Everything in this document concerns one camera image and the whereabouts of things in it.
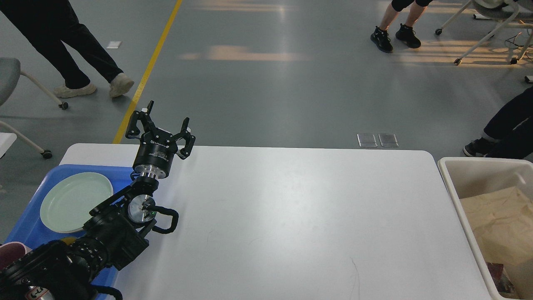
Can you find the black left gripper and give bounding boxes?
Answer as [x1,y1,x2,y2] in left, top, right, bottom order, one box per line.
[125,100,196,179]

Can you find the light green plate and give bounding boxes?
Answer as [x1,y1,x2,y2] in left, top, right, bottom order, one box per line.
[40,172,114,233]

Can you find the brown paper bag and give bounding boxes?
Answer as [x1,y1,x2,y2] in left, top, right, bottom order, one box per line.
[459,187,533,266]

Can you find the small red wrapper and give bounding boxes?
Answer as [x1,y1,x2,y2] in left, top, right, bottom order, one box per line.
[486,262,504,285]

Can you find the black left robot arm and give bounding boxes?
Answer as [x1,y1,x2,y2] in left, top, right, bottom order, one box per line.
[1,101,196,300]

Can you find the walking person in black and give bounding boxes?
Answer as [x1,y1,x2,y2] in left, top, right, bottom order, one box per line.
[0,0,134,98]

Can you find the grey office chair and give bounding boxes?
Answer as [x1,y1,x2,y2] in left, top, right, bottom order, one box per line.
[1,57,68,160]

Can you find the pink mug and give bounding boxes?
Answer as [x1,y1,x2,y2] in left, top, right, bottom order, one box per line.
[0,241,32,271]

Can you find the metal floor socket plates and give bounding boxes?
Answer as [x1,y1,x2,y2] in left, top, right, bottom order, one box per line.
[356,133,399,148]

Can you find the white plastic bin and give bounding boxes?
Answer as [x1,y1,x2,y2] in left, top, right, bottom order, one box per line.
[437,157,533,300]

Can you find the seated person black sneakers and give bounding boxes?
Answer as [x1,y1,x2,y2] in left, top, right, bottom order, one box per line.
[463,87,533,159]

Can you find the white chair frame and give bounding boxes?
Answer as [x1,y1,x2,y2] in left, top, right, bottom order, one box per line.
[435,0,533,65]

